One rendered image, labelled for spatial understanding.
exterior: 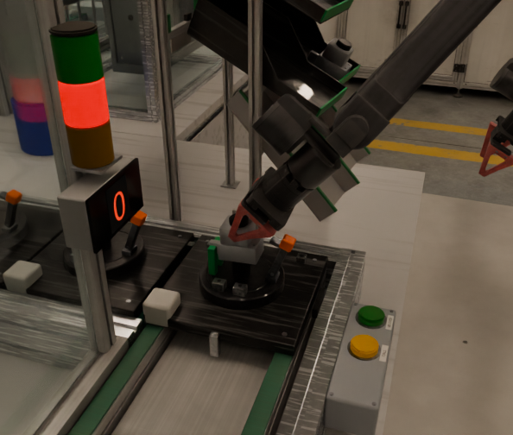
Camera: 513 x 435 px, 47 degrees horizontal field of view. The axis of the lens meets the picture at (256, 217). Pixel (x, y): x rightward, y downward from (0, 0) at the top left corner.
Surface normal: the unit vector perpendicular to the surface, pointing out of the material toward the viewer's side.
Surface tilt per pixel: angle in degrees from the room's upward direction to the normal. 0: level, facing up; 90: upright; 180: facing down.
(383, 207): 0
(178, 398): 0
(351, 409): 90
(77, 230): 90
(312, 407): 0
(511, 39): 90
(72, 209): 90
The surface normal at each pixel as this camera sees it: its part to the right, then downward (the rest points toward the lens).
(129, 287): 0.00, -0.86
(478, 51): -0.33, 0.48
